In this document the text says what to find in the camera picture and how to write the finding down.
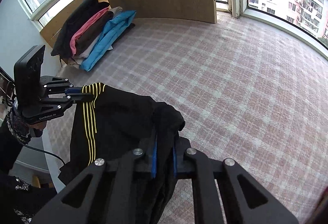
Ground pine plank panel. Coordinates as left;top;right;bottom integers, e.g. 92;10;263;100
40;0;111;48

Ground pink plaid blanket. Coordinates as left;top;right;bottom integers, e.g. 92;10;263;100
45;12;328;224

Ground dark brown folded garment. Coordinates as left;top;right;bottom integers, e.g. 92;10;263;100
74;11;114;57

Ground dark grey folded garment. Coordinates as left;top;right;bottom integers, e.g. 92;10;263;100
51;0;110;58

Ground beige folded garment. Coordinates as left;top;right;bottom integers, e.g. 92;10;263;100
69;6;124;66

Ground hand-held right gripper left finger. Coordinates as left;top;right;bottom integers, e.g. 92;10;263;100
31;134;158;224

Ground person's left forearm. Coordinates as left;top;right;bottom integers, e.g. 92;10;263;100
0;109;33;174

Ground pink folded garment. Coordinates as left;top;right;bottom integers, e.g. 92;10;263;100
70;7;109;57

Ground black pants with yellow stripes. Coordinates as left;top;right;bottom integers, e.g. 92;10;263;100
58;83;186;224

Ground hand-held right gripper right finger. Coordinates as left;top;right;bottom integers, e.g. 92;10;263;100
172;137;299;224

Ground black cable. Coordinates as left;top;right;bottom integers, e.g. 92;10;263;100
22;142;66;166

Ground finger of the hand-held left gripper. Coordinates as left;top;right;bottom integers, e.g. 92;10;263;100
41;94;94;112
40;75;93;96

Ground blue folded garment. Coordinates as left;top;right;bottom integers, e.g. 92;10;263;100
79;10;137;71

